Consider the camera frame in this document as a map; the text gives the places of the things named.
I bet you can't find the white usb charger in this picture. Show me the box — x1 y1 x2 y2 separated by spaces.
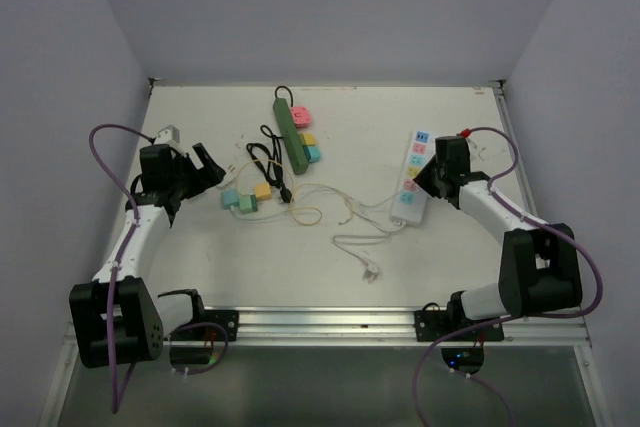
218 164 236 189

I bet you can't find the blue usb charger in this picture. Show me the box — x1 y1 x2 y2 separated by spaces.
221 189 239 210

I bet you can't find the white power strip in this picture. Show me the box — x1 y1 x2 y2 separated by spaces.
389 130 435 227

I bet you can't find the green usb charger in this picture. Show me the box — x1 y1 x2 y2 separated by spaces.
238 194 258 214

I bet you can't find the yellow usb charger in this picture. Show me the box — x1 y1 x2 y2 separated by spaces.
254 183 272 201

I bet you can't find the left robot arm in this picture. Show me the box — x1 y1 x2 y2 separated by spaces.
69 143 226 368

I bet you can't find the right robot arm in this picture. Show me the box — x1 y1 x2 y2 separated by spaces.
414 135 583 340

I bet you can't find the yellow plug adapter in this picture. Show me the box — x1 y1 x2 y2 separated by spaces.
299 132 317 147

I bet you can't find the blue plug adapter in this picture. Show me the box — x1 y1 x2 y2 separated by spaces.
303 145 321 164

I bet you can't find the pink plug adapter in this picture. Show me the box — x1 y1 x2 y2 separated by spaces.
290 106 312 129

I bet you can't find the green power strip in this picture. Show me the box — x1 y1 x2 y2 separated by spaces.
273 98 309 175

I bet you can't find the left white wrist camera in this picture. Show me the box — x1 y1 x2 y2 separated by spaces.
153 125 180 150

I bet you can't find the black power cord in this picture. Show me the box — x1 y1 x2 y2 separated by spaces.
245 85 296 206

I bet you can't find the light green charging cable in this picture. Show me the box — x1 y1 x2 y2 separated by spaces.
229 181 406 236

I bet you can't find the white power cord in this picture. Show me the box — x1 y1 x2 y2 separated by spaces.
332 219 409 286

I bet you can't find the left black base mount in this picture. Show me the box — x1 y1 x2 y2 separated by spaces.
201 309 239 342

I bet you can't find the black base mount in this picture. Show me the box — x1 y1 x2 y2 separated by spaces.
201 309 239 342
413 302 452 343

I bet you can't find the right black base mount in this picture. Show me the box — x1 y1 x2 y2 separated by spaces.
413 302 452 343

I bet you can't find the aluminium front rail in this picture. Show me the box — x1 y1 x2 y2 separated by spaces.
159 297 590 347

